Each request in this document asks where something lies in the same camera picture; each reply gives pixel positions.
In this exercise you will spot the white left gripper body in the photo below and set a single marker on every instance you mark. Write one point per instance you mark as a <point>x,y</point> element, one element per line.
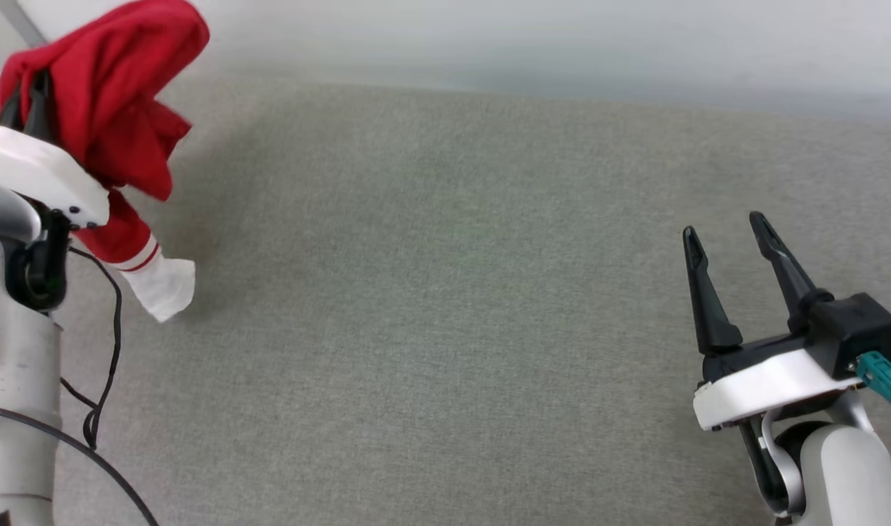
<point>29,164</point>

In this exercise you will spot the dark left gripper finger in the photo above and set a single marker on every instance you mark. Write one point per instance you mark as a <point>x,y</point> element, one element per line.
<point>10,113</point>
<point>42,109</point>

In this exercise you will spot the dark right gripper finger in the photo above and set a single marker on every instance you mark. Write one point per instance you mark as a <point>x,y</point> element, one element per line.
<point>787,277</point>
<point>710,314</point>

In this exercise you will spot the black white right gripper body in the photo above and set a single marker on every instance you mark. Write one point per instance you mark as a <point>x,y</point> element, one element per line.
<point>767,383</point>

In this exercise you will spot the red garment with white trim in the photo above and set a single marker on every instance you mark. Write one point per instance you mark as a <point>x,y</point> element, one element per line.
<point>109,88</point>

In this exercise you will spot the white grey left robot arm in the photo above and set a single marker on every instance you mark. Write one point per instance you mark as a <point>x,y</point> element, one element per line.
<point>14,365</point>

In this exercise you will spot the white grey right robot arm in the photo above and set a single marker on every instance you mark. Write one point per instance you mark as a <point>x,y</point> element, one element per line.
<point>847,475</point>

